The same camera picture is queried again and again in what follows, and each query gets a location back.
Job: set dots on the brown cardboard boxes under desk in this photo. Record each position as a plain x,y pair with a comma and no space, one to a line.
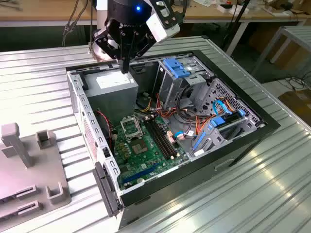
291,53

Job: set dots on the small black device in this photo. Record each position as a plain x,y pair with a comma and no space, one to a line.
286,6

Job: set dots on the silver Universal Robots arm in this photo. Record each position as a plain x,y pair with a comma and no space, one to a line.
100,14

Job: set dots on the grey metal drive cage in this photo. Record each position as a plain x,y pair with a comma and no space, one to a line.
170,89

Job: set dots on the green motherboard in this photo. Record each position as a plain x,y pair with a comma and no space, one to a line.
145,162

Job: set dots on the long wooden desk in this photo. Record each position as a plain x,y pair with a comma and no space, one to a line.
267,16

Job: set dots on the blue plastic drive latch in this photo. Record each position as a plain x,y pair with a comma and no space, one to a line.
172,65

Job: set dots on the blue expansion slot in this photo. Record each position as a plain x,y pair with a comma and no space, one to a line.
141,173

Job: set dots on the small white box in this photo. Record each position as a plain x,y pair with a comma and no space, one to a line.
226,9

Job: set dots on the black plastic case latch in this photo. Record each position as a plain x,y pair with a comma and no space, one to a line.
104,189

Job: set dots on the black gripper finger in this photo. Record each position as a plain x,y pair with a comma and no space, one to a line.
100,38
145,48

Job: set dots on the brown cardboard box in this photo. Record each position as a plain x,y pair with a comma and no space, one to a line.
298,106

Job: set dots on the blue disk carrier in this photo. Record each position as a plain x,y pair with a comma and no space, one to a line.
217,122

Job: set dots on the black stand pole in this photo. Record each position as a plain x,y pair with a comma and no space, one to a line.
239,17

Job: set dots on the perforated grey metal bracket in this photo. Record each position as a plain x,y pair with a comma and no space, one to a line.
233,97

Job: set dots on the CPU socket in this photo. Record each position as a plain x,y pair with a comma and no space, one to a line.
139,146

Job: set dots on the grey metal disk bay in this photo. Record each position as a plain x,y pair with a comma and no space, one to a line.
211,142

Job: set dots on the white metal frame table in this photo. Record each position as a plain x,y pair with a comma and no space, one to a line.
291,30

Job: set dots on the black RAM slot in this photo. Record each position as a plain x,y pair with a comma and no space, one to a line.
162,138
156,138
165,138
159,138

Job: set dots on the grey power supply unit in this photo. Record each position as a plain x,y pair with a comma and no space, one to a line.
109,102

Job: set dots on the black open PC case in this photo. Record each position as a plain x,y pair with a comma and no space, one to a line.
194,184

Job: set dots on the grey plastic parts rack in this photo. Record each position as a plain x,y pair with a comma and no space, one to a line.
29,174

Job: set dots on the silver coin battery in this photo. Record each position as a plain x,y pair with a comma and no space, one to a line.
140,180

